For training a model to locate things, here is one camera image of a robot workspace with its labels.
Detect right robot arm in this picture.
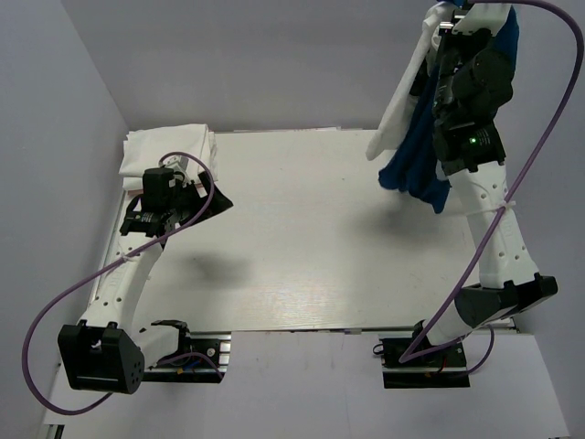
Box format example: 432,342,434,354
412,24,558,365

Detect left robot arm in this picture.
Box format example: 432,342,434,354
58,166,233,394

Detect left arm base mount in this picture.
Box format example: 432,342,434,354
143,333,231,384

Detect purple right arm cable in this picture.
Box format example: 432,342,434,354
397,0,585,376

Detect folded white t-shirt stack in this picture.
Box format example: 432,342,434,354
119,123,218,191

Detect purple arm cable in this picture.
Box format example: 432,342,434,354
21,152,225,415
397,0,585,376

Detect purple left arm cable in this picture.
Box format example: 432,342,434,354
21,152,225,415

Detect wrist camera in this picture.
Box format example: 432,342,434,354
159,155,188,173
438,1,511,37

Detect blue Mickey Mouse t-shirt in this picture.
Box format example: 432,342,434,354
378,1,519,213

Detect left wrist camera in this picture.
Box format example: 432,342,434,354
159,155,188,173

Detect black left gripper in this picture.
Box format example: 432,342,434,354
167,171,233,229

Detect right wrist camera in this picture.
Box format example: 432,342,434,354
438,1,511,37

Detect white t-shirt black print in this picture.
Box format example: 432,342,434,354
366,2,454,161

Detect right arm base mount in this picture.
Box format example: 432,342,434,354
372,337,470,390

